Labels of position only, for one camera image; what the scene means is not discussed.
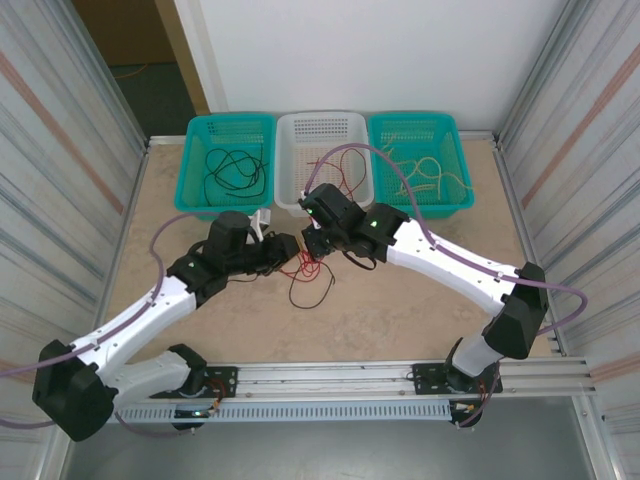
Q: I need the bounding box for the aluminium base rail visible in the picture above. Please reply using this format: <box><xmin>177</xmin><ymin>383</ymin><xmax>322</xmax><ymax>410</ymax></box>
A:
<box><xmin>62</xmin><ymin>359</ymin><xmax>599</xmax><ymax>399</ymax></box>

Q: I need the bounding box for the teal plastic basket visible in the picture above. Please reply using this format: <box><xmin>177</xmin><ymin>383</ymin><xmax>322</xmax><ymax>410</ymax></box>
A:
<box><xmin>173</xmin><ymin>113</ymin><xmax>279</xmax><ymax>221</ymax></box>
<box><xmin>367</xmin><ymin>112</ymin><xmax>475</xmax><ymax>221</ymax></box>

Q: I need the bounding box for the thin yellow cable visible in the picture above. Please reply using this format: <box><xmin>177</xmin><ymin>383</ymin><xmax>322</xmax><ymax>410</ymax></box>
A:
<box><xmin>379</xmin><ymin>131</ymin><xmax>419</xmax><ymax>171</ymax></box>
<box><xmin>397</xmin><ymin>155</ymin><xmax>475</xmax><ymax>199</ymax></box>

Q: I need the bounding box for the aluminium table frame rail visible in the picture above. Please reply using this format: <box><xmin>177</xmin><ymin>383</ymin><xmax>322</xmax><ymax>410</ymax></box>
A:
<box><xmin>146</xmin><ymin>130</ymin><xmax>501</xmax><ymax>151</ymax></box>

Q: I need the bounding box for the white plastic basket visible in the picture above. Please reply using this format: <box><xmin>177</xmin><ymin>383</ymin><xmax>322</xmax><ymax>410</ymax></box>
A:
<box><xmin>273</xmin><ymin>112</ymin><xmax>376</xmax><ymax>219</ymax></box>

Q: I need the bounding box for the thin orange cable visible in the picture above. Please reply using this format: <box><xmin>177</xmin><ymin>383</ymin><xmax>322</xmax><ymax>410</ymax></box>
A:
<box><xmin>110</xmin><ymin>63</ymin><xmax>149</xmax><ymax>82</ymax></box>

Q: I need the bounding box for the white slotted cable duct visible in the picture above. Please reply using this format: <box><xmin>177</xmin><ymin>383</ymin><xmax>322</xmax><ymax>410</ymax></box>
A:
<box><xmin>119</xmin><ymin>401</ymin><xmax>454</xmax><ymax>425</ymax></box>

